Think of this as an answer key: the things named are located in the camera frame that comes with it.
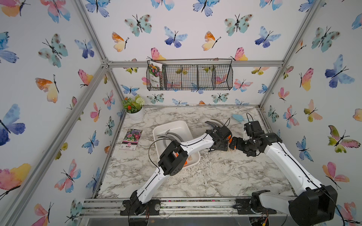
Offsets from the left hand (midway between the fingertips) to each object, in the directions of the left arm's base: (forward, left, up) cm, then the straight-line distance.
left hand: (221, 145), depth 93 cm
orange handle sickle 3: (-10, +24, -3) cm, 26 cm away
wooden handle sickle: (+21, +2, -3) cm, 21 cm away
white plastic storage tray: (+13, +38, -4) cm, 41 cm away
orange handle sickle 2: (+11, +37, -3) cm, 38 cm away
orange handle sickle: (-6, -1, +17) cm, 18 cm away
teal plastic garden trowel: (+28, -20, -4) cm, 34 cm away
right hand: (-7, -6, +11) cm, 14 cm away
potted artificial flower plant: (+26, +59, +11) cm, 66 cm away
